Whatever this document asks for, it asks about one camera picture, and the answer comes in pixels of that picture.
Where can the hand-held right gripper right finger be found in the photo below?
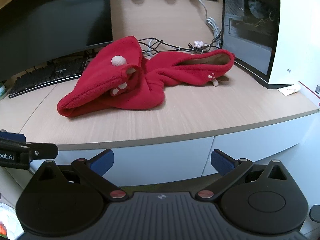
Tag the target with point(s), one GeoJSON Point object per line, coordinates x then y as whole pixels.
{"type": "Point", "coordinates": [221, 162]}

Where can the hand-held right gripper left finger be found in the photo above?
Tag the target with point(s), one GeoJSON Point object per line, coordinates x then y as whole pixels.
{"type": "Point", "coordinates": [103, 162]}

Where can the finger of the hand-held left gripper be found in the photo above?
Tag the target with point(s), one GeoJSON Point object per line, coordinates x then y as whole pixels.
{"type": "Point", "coordinates": [46, 151]}

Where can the red fleece hooded garment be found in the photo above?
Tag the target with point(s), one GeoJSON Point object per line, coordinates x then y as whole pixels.
{"type": "Point", "coordinates": [150, 92]}

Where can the small green container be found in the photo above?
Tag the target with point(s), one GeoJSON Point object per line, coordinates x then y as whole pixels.
{"type": "Point", "coordinates": [2, 90]}

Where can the black keyboard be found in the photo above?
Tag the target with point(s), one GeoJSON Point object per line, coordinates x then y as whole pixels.
{"type": "Point", "coordinates": [45, 76]}

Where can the white paper note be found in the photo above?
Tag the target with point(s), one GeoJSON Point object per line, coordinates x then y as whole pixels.
{"type": "Point", "coordinates": [290, 89]}

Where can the white box with red edge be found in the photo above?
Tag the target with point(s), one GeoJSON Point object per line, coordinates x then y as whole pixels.
{"type": "Point", "coordinates": [311, 93]}

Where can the crumpled pale wrapper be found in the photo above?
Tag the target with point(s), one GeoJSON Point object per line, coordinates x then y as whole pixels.
{"type": "Point", "coordinates": [200, 43]}

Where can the black computer monitor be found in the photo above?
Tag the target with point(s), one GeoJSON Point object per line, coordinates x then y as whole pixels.
{"type": "Point", "coordinates": [50, 17]}

